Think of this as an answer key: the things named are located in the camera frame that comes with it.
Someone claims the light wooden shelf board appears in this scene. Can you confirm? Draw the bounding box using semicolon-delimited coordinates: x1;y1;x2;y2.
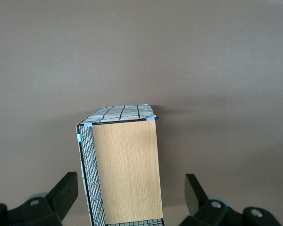
92;120;164;225

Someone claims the wire basket with checked liner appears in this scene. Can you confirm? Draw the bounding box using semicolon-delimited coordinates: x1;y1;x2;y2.
75;103;165;226

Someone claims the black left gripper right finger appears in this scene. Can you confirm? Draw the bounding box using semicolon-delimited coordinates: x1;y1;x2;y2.
179;173;245;226

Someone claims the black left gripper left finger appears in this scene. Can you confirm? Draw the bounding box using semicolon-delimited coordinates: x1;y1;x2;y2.
7;171;78;226

